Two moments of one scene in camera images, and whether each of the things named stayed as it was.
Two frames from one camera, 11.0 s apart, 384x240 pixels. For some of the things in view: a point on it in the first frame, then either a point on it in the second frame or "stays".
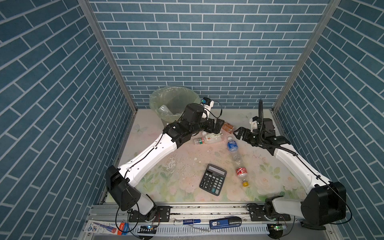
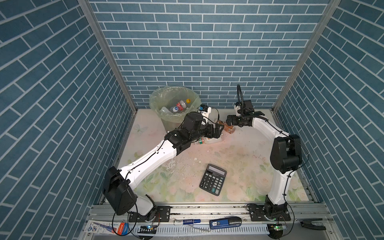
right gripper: x=241 y=129 to x=233 y=123
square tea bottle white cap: x=163 y=110 stays
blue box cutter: x=223 y=222 stays
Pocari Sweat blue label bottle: x=232 y=145 to x=175 y=109
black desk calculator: x=213 y=179 stays
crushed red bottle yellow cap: x=242 y=172 to x=181 y=105
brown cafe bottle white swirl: x=228 y=127 stays
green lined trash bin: x=169 y=103 stays
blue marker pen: x=176 y=222 stays
